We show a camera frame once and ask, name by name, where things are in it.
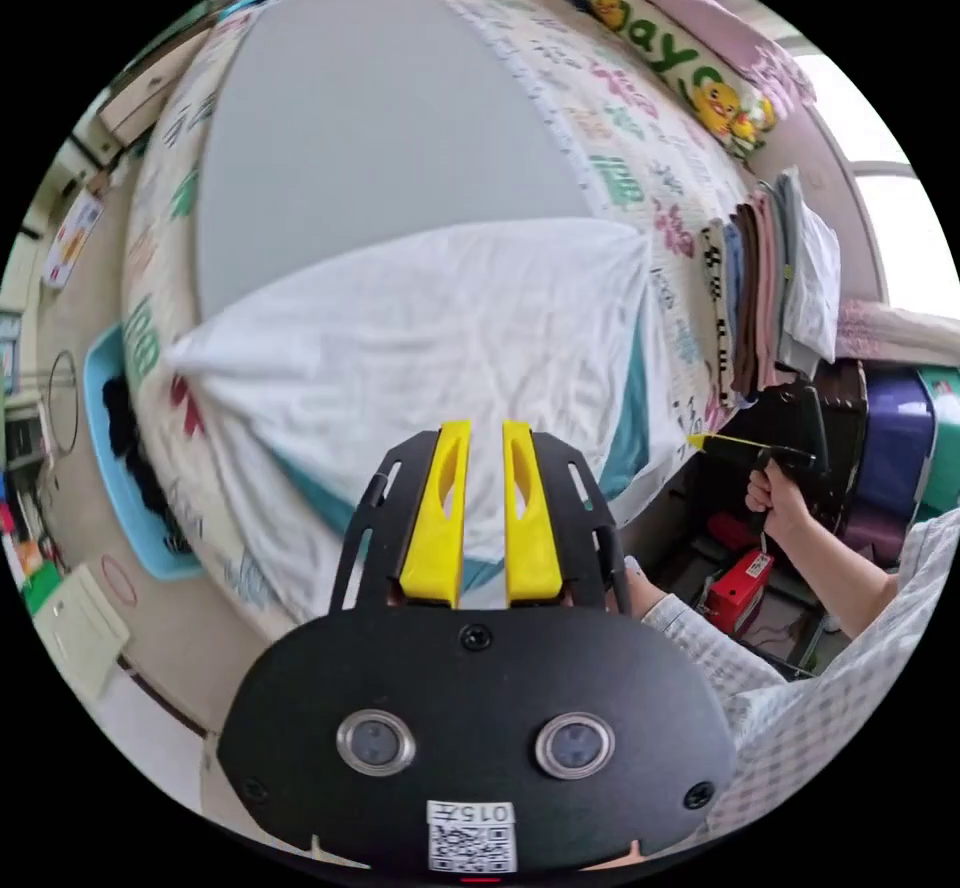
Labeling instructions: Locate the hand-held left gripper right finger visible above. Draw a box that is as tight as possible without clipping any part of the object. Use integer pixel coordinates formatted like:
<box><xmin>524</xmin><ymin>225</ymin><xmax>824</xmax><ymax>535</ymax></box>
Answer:
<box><xmin>501</xmin><ymin>419</ymin><xmax>565</xmax><ymax>609</ymax></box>

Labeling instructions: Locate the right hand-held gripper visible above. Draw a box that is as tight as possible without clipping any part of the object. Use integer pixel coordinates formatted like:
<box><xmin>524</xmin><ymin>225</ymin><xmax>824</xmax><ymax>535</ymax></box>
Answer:
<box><xmin>687</xmin><ymin>385</ymin><xmax>819</xmax><ymax>492</ymax></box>

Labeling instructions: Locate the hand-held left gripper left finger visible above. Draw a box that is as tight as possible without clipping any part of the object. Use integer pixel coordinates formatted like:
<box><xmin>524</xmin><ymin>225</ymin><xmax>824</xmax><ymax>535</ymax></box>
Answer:
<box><xmin>399</xmin><ymin>420</ymin><xmax>472</xmax><ymax>609</ymax></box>

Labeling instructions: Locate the white blue short sleeve shirt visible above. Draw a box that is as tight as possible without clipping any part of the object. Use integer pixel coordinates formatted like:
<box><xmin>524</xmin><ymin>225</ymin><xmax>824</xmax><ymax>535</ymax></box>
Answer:
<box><xmin>163</xmin><ymin>216</ymin><xmax>703</xmax><ymax>594</ymax></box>

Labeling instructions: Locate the person's right forearm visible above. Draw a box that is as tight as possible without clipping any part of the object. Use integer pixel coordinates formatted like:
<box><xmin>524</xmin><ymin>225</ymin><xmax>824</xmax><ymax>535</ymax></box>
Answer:
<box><xmin>779</xmin><ymin>514</ymin><xmax>901</xmax><ymax>639</ymax></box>

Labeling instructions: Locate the person's left forearm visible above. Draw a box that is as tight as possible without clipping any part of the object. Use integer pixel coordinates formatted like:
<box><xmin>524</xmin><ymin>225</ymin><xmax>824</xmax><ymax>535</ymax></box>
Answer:
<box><xmin>641</xmin><ymin>591</ymin><xmax>790</xmax><ymax>713</ymax></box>

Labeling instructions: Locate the person's right hand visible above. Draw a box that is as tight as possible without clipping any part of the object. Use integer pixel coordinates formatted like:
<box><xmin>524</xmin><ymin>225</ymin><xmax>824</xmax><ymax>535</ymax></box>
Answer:
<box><xmin>744</xmin><ymin>466</ymin><xmax>816</xmax><ymax>543</ymax></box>

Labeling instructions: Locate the person's left hand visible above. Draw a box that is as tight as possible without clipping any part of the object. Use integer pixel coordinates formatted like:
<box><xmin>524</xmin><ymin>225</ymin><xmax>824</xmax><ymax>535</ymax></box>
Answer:
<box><xmin>622</xmin><ymin>556</ymin><xmax>667</xmax><ymax>616</ymax></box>

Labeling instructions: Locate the red box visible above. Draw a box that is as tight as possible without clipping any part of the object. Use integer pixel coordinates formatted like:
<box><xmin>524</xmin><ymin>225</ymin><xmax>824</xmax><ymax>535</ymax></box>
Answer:
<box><xmin>706</xmin><ymin>547</ymin><xmax>777</xmax><ymax>636</ymax></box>

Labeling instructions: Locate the pile of clothes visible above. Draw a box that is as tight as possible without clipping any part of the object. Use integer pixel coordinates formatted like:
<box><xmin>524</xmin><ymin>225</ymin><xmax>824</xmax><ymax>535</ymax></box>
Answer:
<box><xmin>700</xmin><ymin>167</ymin><xmax>843</xmax><ymax>411</ymax></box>

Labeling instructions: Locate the person's body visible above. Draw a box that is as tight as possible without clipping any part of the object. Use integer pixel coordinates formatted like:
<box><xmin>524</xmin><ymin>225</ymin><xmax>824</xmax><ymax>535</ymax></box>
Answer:
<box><xmin>704</xmin><ymin>505</ymin><xmax>960</xmax><ymax>846</ymax></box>

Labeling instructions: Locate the window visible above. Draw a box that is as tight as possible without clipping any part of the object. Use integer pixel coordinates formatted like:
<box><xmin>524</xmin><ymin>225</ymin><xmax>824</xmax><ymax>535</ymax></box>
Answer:
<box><xmin>793</xmin><ymin>51</ymin><xmax>960</xmax><ymax>321</ymax></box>

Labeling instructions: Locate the bed with printed sheet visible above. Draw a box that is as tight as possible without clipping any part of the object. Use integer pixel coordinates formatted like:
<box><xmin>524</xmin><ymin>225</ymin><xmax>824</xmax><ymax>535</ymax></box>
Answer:
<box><xmin>118</xmin><ymin>0</ymin><xmax>760</xmax><ymax>628</ymax></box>

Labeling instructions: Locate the blue basket with dark clothes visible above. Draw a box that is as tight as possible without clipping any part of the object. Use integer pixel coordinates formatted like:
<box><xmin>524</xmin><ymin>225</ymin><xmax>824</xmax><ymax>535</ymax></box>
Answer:
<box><xmin>82</xmin><ymin>323</ymin><xmax>205</xmax><ymax>582</ymax></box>

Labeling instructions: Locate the pillow with duck print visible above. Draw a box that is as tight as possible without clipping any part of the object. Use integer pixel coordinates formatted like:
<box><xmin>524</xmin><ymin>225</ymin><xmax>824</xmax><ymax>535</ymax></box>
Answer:
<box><xmin>572</xmin><ymin>0</ymin><xmax>778</xmax><ymax>159</ymax></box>

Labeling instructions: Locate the grey folding board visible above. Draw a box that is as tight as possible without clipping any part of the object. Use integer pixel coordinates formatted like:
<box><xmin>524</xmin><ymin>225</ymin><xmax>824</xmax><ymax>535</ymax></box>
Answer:
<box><xmin>194</xmin><ymin>0</ymin><xmax>603</xmax><ymax>321</ymax></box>

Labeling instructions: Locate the pink rolled blanket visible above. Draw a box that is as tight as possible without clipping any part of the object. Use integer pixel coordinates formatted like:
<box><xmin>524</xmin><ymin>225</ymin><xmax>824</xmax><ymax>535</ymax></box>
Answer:
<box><xmin>617</xmin><ymin>0</ymin><xmax>820</xmax><ymax>111</ymax></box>

